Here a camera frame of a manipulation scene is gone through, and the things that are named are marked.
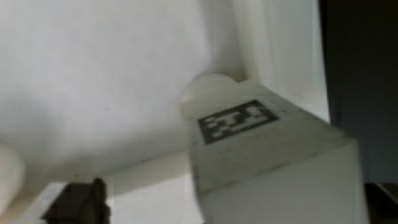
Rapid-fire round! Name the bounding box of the white square tabletop part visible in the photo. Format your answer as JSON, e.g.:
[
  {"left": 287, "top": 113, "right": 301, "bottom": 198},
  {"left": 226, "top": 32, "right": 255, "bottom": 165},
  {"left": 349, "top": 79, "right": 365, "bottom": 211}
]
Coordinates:
[{"left": 0, "top": 0, "right": 329, "bottom": 224}]

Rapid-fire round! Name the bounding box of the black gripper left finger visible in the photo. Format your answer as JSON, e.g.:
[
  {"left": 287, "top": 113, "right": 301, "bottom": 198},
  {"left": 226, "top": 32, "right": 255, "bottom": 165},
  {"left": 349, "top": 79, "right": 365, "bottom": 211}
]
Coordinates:
[{"left": 41, "top": 178, "right": 112, "bottom": 224}]

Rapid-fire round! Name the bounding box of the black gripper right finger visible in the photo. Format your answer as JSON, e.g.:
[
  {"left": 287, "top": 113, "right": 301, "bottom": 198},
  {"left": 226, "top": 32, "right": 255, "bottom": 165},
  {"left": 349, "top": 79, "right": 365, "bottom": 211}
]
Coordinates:
[{"left": 365, "top": 183, "right": 398, "bottom": 224}]

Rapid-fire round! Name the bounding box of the white table leg with tag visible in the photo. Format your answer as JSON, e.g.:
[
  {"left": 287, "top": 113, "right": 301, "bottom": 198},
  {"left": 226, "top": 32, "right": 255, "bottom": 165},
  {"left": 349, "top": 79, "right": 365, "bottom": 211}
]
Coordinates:
[{"left": 182, "top": 74, "right": 370, "bottom": 224}]

